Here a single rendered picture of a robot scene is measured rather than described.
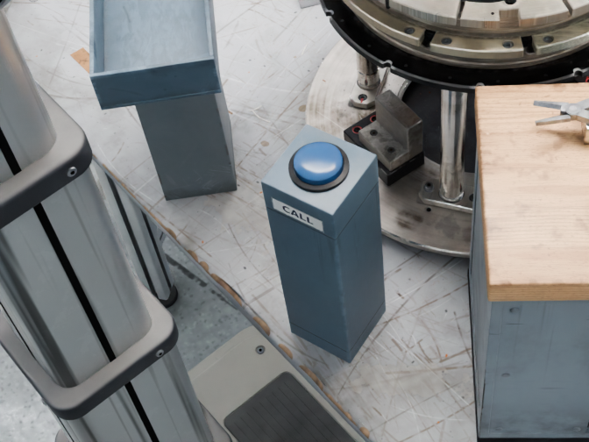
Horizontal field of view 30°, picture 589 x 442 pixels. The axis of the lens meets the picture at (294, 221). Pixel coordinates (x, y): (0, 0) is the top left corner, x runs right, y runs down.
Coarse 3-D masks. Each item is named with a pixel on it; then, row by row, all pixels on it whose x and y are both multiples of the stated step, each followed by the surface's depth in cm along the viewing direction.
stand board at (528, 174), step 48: (480, 96) 88; (528, 96) 88; (576, 96) 88; (480, 144) 86; (528, 144) 85; (576, 144) 85; (480, 192) 85; (528, 192) 83; (576, 192) 82; (528, 240) 80; (576, 240) 80; (528, 288) 78; (576, 288) 78
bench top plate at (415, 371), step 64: (64, 0) 142; (256, 0) 138; (64, 64) 135; (256, 64) 132; (320, 64) 131; (128, 128) 128; (256, 128) 126; (128, 192) 123; (256, 192) 121; (192, 256) 117; (256, 256) 116; (384, 256) 115; (448, 256) 114; (256, 320) 112; (384, 320) 110; (448, 320) 109; (320, 384) 107; (384, 384) 106; (448, 384) 106
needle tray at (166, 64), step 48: (96, 0) 101; (144, 0) 105; (192, 0) 104; (96, 48) 97; (144, 48) 101; (192, 48) 100; (96, 96) 96; (144, 96) 97; (192, 96) 97; (192, 144) 114; (192, 192) 121
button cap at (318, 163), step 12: (312, 144) 90; (324, 144) 90; (300, 156) 89; (312, 156) 89; (324, 156) 89; (336, 156) 89; (300, 168) 89; (312, 168) 89; (324, 168) 88; (336, 168) 88; (312, 180) 88; (324, 180) 88
